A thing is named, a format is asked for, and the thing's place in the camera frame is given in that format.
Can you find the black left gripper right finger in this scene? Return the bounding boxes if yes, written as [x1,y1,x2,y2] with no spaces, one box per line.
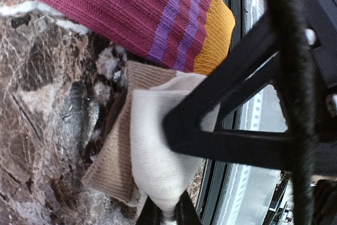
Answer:
[175,190,202,225]

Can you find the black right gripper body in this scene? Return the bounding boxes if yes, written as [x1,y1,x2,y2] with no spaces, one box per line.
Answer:
[257,0,336,224]

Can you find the maroon purple orange sock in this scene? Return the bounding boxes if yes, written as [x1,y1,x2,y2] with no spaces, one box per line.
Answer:
[39,0,235,75]

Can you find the brown and white sock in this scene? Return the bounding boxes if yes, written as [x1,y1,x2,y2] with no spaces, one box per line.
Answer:
[83,61,205,218]

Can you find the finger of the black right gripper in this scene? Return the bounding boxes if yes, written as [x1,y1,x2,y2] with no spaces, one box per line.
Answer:
[163,14,290,158]

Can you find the white slotted cable duct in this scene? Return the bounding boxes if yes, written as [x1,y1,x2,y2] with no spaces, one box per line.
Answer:
[215,90,268,224]

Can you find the black front table rail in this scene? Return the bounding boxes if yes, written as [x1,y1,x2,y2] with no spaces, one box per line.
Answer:
[196,0,249,224]

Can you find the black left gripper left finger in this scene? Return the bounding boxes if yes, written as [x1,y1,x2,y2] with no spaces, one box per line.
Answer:
[136,198,162,225]

